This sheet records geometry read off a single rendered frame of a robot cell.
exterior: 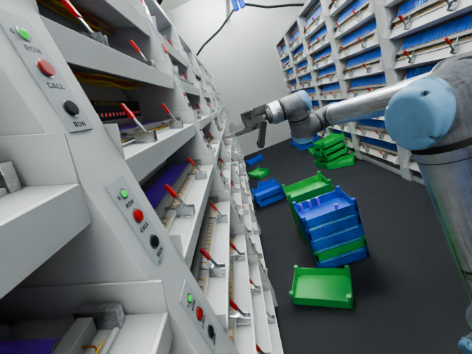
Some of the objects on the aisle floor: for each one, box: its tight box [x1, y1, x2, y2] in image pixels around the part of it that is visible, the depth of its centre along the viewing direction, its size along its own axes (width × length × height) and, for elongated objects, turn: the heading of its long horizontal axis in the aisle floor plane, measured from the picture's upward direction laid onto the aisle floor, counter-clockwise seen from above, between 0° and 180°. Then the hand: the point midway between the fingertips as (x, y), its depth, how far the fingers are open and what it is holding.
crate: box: [289, 265, 355, 309], centre depth 118 cm, size 30×20×8 cm
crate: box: [307, 244, 370, 268], centre depth 136 cm, size 30×20×8 cm
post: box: [0, 0, 240, 354], centre depth 34 cm, size 20×9×170 cm, turn 138°
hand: (227, 138), depth 94 cm, fingers closed
